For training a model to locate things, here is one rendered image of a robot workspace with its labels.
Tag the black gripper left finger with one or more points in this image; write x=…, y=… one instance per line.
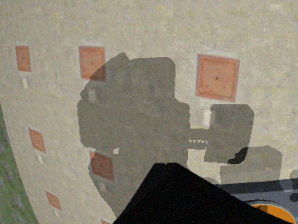
x=153, y=201

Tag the orange and grey round plate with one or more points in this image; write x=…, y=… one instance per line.
x=274, y=209

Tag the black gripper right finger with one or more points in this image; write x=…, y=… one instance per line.
x=196, y=201

